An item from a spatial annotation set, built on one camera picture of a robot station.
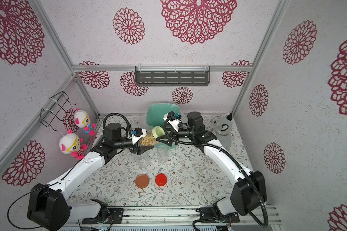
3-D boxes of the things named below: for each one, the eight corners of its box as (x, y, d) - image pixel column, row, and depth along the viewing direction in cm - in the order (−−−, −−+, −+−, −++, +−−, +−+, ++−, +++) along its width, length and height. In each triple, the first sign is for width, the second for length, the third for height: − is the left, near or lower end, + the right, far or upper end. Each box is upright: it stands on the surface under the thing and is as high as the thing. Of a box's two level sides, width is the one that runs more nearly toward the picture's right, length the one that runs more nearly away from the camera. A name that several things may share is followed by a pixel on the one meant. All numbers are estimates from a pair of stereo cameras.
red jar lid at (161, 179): (155, 186, 86) (154, 184, 84) (156, 174, 90) (155, 173, 89) (166, 186, 86) (166, 184, 84) (167, 174, 90) (167, 173, 89)
